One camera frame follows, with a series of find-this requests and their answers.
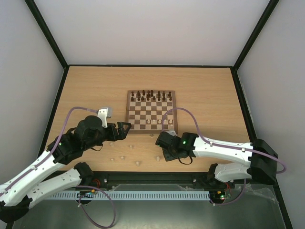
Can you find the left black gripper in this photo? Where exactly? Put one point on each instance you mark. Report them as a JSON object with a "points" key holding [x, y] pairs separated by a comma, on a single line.
{"points": [[122, 135]]}

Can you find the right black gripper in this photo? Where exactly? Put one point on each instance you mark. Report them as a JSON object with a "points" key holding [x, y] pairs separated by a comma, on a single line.
{"points": [[165, 143]]}

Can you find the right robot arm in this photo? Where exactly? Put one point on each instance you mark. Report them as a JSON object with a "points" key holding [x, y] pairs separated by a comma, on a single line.
{"points": [[256, 160]]}

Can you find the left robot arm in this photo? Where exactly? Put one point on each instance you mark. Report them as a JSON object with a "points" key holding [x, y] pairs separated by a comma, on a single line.
{"points": [[32, 185]]}

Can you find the wooden chess board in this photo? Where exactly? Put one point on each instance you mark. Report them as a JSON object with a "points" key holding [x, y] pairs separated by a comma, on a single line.
{"points": [[138, 112]]}

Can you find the right electronics board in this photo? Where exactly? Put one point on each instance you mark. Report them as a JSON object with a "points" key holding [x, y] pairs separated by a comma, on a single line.
{"points": [[220, 196]]}

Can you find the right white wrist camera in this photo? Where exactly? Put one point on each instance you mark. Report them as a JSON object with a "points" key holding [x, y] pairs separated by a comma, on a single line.
{"points": [[171, 132]]}

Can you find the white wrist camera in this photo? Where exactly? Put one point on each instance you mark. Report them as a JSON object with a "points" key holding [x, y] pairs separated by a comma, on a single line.
{"points": [[104, 113], [171, 132]]}

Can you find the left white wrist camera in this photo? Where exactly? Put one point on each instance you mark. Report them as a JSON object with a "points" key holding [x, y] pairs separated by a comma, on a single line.
{"points": [[104, 113]]}

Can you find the light blue cable duct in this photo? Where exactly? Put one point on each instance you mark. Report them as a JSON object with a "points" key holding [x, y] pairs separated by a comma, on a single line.
{"points": [[136, 195]]}

